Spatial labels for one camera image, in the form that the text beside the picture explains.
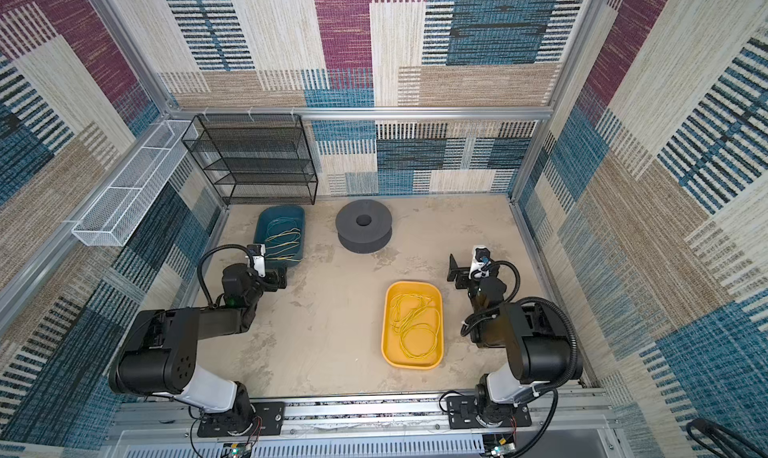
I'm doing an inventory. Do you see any teal plastic bin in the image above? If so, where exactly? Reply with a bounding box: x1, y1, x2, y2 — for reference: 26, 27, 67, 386
253, 205, 305, 268

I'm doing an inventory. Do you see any yellow cable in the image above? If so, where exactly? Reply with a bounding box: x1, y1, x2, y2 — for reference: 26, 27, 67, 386
389, 292, 442, 360

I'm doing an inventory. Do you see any yellow plastic bin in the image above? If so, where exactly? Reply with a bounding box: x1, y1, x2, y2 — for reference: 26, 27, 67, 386
381, 281, 444, 371

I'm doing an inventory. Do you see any dark grey spool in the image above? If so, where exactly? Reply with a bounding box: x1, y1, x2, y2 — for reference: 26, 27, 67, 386
335, 200, 393, 254

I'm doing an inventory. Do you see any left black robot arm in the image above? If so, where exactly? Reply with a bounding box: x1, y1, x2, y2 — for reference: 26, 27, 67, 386
109, 244, 287, 442

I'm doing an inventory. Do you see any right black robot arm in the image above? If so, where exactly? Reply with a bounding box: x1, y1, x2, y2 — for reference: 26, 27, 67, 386
439, 247, 583, 429

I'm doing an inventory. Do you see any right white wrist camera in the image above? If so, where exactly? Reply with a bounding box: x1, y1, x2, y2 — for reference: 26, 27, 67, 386
469, 246, 492, 281

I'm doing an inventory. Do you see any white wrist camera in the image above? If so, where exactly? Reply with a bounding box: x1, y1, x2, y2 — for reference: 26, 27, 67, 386
247, 244, 266, 278
469, 246, 492, 281

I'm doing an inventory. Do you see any green cable coil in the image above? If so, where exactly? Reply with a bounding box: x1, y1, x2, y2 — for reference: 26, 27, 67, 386
263, 225, 303, 262

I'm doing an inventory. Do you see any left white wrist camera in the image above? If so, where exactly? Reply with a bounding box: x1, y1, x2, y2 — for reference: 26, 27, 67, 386
247, 244, 266, 278

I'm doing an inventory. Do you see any black wire shelf rack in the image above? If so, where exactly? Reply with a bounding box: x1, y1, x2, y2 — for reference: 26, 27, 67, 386
181, 114, 319, 206

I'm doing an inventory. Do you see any white mesh wall basket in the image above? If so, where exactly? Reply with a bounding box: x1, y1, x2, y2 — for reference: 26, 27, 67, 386
72, 120, 189, 247

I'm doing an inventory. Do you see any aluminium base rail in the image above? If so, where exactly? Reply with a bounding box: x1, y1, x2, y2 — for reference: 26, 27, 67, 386
99, 385, 632, 457

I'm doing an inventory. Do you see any black cable loop corner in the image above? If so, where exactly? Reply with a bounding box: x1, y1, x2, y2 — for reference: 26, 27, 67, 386
685, 418, 767, 458

